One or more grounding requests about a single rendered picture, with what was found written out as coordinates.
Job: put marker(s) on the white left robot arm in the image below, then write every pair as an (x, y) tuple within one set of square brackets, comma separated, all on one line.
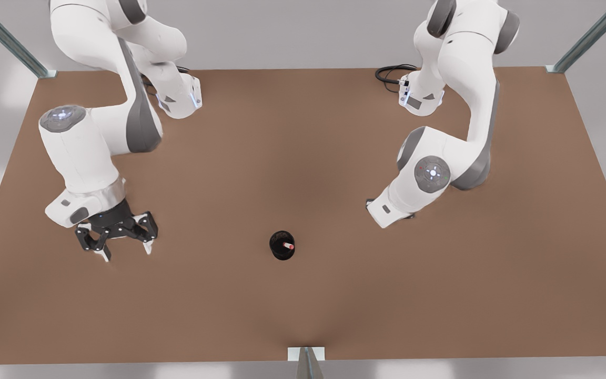
[(466, 105)]

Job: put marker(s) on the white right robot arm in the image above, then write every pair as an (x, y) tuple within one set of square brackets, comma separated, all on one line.
[(82, 152)]

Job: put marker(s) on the black round pen holder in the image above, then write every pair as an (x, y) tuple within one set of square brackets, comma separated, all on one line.
[(279, 251)]

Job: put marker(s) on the silver frame post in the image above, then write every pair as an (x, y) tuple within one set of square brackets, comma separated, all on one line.
[(8, 39), (589, 37), (308, 363)]

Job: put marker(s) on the white pen with red tip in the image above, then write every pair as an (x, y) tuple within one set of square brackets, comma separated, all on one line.
[(288, 246)]

